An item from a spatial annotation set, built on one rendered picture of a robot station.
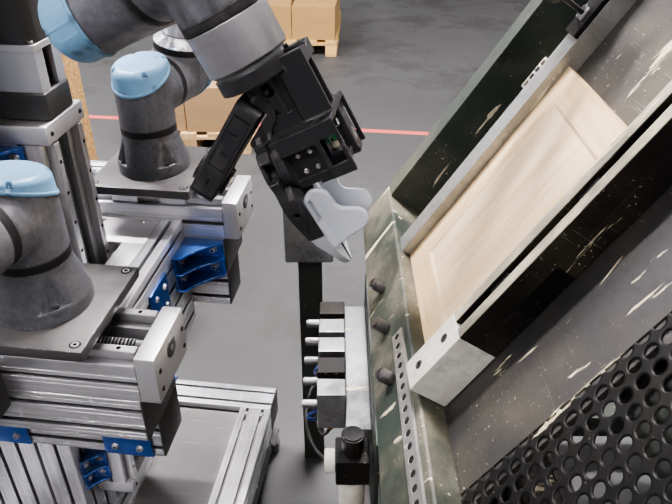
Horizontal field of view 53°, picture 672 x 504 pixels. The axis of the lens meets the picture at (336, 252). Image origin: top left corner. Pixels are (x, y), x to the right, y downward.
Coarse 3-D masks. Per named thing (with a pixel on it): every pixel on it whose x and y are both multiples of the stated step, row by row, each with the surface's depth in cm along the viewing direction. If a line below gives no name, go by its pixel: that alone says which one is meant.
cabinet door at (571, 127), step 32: (544, 96) 126; (576, 96) 116; (544, 128) 121; (576, 128) 111; (608, 128) 103; (512, 160) 126; (544, 160) 115; (576, 160) 107; (480, 192) 130; (512, 192) 120; (544, 192) 111; (448, 224) 136; (480, 224) 125; (512, 224) 115; (416, 256) 142; (448, 256) 130; (480, 256) 119; (416, 288) 135; (448, 288) 124
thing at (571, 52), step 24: (624, 0) 117; (600, 24) 119; (576, 48) 121; (552, 72) 124; (528, 96) 127; (504, 120) 131; (480, 144) 135; (480, 168) 134; (456, 192) 137; (432, 216) 140; (408, 240) 144
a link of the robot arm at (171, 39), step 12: (156, 36) 144; (168, 36) 142; (180, 36) 141; (156, 48) 143; (168, 48) 141; (180, 48) 142; (180, 60) 143; (192, 60) 144; (192, 72) 145; (204, 72) 149; (192, 84) 146; (204, 84) 151; (192, 96) 149
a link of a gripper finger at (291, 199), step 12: (276, 180) 60; (276, 192) 60; (288, 192) 60; (300, 192) 62; (288, 204) 60; (300, 204) 61; (288, 216) 61; (300, 216) 61; (312, 216) 63; (300, 228) 62; (312, 228) 63; (312, 240) 64
